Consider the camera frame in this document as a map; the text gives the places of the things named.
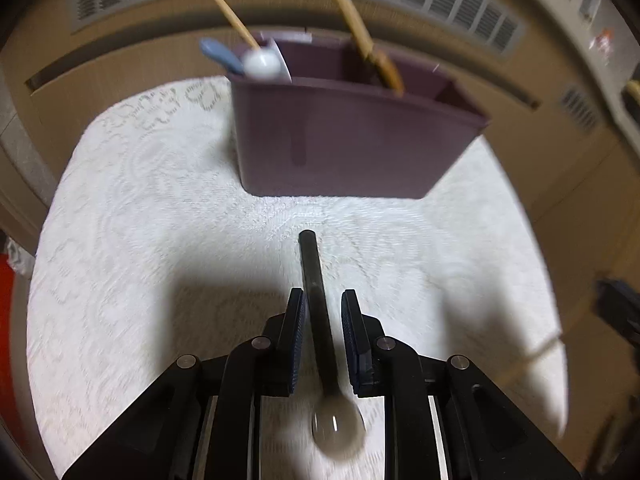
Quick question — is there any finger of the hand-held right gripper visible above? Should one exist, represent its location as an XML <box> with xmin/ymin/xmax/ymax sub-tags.
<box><xmin>595</xmin><ymin>277</ymin><xmax>640</xmax><ymax>356</ymax></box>

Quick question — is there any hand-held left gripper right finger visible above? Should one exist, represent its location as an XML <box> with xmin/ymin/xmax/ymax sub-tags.
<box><xmin>341</xmin><ymin>289</ymin><xmax>581</xmax><ymax>480</ymax></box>

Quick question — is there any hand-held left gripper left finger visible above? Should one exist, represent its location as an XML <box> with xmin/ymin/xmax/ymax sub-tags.
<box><xmin>62</xmin><ymin>287</ymin><xmax>307</xmax><ymax>480</ymax></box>

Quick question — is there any black handled spoon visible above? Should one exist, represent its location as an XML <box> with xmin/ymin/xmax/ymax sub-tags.
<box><xmin>298</xmin><ymin>230</ymin><xmax>367</xmax><ymax>462</ymax></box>

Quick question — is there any wooden chopstick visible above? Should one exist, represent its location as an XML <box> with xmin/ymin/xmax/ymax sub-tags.
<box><xmin>191</xmin><ymin>0</ymin><xmax>262</xmax><ymax>52</ymax></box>
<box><xmin>492</xmin><ymin>335</ymin><xmax>568</xmax><ymax>388</ymax></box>

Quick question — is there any purple plastic utensil holder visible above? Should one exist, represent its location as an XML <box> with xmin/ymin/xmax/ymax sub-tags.
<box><xmin>230</xmin><ymin>37</ymin><xmax>491</xmax><ymax>200</ymax></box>

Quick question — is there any white spoon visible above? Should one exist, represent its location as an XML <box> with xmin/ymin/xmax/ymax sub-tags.
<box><xmin>242</xmin><ymin>40</ymin><xmax>293</xmax><ymax>81</ymax></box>

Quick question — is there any wooden spoon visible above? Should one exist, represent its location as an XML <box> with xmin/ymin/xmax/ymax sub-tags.
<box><xmin>320</xmin><ymin>0</ymin><xmax>405</xmax><ymax>96</ymax></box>

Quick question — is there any white lace tablecloth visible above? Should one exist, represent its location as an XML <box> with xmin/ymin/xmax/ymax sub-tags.
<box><xmin>25</xmin><ymin>77</ymin><xmax>571</xmax><ymax>480</ymax></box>

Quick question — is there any small grey vent grille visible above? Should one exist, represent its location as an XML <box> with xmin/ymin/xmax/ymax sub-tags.
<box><xmin>560</xmin><ymin>85</ymin><xmax>601</xmax><ymax>133</ymax></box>

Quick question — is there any small red white item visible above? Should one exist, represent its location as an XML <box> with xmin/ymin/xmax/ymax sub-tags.
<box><xmin>590</xmin><ymin>30</ymin><xmax>616</xmax><ymax>58</ymax></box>

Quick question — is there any red object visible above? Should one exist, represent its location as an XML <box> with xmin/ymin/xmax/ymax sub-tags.
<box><xmin>0</xmin><ymin>252</ymin><xmax>26</xmax><ymax>311</ymax></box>

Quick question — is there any blue utensil handle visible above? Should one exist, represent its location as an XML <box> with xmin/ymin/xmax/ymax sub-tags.
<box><xmin>200</xmin><ymin>37</ymin><xmax>246</xmax><ymax>77</ymax></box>

